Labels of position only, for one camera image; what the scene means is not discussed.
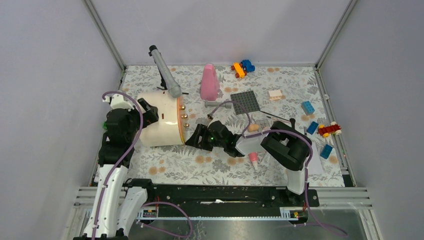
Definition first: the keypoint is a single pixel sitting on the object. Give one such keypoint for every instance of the beige makeup sponge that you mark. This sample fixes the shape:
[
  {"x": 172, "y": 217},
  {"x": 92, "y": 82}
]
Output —
[{"x": 253, "y": 128}]

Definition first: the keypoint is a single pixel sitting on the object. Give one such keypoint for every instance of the grey lego baseplate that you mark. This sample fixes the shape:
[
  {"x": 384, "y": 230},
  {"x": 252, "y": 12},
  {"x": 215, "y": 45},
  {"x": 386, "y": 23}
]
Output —
[{"x": 246, "y": 102}]

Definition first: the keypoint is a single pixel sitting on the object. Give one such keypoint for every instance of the black makeup brush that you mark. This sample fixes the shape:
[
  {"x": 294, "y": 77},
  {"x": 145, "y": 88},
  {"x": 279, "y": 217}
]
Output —
[{"x": 275, "y": 118}]

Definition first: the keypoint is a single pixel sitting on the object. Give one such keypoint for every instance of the eyeshadow palette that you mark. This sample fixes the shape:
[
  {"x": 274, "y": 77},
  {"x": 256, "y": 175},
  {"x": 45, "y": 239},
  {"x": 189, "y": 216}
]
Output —
[{"x": 265, "y": 123}]

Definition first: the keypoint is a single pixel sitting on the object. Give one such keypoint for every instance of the light blue lego brick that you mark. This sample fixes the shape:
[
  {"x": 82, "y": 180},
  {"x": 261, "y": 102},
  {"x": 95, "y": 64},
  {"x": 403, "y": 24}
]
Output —
[{"x": 307, "y": 108}]

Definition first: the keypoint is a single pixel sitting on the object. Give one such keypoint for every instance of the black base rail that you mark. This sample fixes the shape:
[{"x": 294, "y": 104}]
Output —
[{"x": 206, "y": 201}]

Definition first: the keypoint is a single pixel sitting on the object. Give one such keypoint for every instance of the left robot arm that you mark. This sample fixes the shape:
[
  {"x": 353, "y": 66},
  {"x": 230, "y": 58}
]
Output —
[{"x": 110, "y": 220}]

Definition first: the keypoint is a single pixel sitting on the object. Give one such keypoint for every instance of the grey microphone on stand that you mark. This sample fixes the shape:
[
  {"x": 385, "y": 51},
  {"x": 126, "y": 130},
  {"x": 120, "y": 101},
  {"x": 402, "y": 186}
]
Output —
[{"x": 168, "y": 82}]

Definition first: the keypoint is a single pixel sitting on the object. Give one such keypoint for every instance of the blue lego brick lower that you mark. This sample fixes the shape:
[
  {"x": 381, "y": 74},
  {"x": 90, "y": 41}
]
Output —
[{"x": 326, "y": 151}]

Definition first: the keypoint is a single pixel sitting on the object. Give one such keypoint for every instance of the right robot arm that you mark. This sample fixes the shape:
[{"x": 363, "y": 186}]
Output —
[{"x": 287, "y": 146}]

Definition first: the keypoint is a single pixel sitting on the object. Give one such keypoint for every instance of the pink cone bottle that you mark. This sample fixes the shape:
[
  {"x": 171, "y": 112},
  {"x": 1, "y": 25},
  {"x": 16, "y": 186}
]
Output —
[{"x": 209, "y": 85}]

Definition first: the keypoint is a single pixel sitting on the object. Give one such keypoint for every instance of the cream round drawer organizer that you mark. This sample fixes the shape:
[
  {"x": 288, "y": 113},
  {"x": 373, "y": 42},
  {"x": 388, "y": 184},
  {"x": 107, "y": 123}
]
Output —
[{"x": 169, "y": 128}]

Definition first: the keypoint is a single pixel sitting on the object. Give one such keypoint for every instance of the red yellow toy car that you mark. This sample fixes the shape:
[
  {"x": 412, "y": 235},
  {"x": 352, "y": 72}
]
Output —
[{"x": 332, "y": 129}]

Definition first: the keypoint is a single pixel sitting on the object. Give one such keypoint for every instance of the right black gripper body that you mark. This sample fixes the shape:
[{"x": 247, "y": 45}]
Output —
[{"x": 217, "y": 143}]

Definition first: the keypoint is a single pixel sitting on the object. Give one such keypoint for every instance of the pink tube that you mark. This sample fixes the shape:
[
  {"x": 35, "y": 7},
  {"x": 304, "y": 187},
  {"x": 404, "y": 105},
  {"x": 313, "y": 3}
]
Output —
[{"x": 253, "y": 157}]

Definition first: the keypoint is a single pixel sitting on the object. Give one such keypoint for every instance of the beige lego brick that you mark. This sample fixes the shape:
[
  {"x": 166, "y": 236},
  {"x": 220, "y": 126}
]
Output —
[{"x": 275, "y": 95}]

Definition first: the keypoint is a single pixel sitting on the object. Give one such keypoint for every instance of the orange and blue toy car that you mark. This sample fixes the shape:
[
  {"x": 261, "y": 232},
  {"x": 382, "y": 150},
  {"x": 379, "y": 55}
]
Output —
[{"x": 242, "y": 68}]

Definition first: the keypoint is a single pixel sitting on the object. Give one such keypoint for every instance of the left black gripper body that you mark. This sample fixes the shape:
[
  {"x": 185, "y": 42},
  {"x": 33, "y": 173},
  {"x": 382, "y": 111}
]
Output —
[{"x": 149, "y": 117}]

